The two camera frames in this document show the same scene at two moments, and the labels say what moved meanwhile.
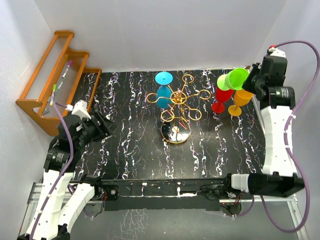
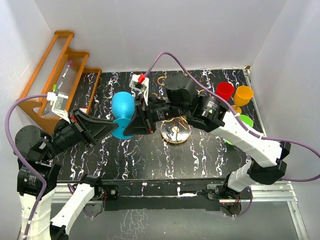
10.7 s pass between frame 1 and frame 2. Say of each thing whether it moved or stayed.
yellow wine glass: stayed
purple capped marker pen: stayed
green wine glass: moved
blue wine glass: moved
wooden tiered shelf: stayed
